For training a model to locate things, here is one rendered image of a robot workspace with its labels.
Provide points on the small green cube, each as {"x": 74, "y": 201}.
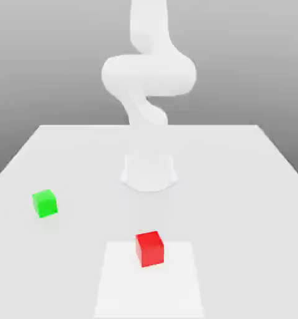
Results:
{"x": 44, "y": 203}

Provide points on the small red cube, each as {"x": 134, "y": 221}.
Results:
{"x": 150, "y": 249}

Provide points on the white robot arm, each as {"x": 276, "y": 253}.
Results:
{"x": 149, "y": 74}

